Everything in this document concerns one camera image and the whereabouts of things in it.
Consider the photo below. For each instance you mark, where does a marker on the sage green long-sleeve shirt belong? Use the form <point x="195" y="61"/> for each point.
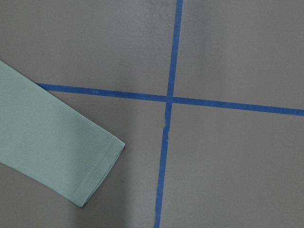
<point x="47" y="140"/>

